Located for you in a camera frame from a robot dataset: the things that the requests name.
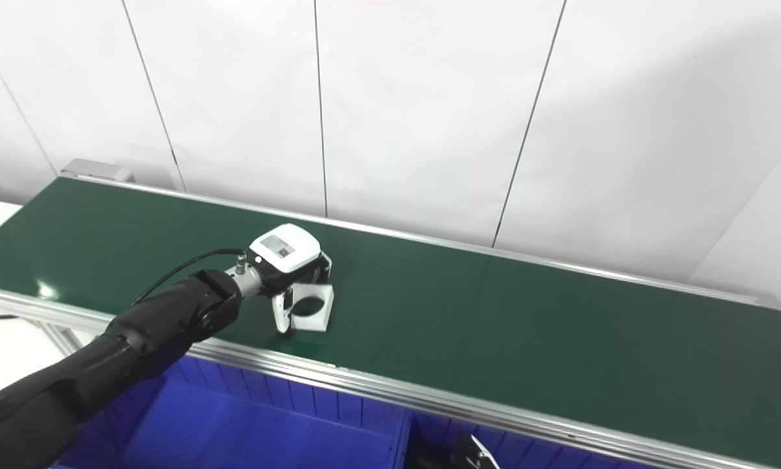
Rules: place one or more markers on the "white square part with hole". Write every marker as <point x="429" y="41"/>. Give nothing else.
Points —
<point x="327" y="306"/>

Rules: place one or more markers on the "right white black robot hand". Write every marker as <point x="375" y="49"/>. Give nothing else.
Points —
<point x="475" y="456"/>

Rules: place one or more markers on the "green conveyor belt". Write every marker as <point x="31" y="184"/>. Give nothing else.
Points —
<point x="364" y="381"/>
<point x="494" y="319"/>

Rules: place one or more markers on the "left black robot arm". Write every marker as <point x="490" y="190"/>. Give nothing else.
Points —
<point x="136" y="345"/>

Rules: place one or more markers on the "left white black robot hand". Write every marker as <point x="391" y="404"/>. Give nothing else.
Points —
<point x="289" y="247"/>

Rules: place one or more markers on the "black block part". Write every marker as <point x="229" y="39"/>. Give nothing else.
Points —
<point x="429" y="456"/>

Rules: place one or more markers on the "aluminium conveyor leg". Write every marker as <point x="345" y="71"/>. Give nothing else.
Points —
<point x="64" y="339"/>

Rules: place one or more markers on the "blue plastic bin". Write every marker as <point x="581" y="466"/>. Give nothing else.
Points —
<point x="540" y="456"/>
<point x="247" y="423"/>

